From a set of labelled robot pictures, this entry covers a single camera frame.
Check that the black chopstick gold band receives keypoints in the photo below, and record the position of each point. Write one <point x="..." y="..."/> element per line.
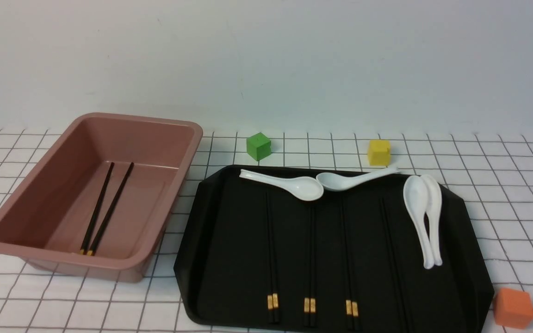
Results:
<point x="91" y="226"/>
<point x="346" y="274"/>
<point x="312" y="301"/>
<point x="96" y="241"/>
<point x="272" y="316"/>
<point x="357" y="326"/>
<point x="272" y="255"/>
<point x="307" y="294"/>

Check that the green cube block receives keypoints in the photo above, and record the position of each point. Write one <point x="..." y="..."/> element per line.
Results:
<point x="258" y="146"/>

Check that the white ceramic spoon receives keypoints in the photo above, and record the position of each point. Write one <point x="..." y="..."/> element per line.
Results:
<point x="433" y="212"/>
<point x="335" y="182"/>
<point x="304" y="188"/>
<point x="415" y="196"/>

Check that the black plastic tray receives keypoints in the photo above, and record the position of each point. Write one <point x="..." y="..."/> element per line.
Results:
<point x="222" y="264"/>

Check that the yellow cube block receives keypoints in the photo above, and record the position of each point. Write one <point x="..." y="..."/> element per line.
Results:
<point x="378" y="153"/>

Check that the pink plastic bin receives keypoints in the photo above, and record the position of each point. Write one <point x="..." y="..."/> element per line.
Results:
<point x="44" y="220"/>

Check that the orange cube block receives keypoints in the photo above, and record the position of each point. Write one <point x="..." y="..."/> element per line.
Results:
<point x="513" y="308"/>

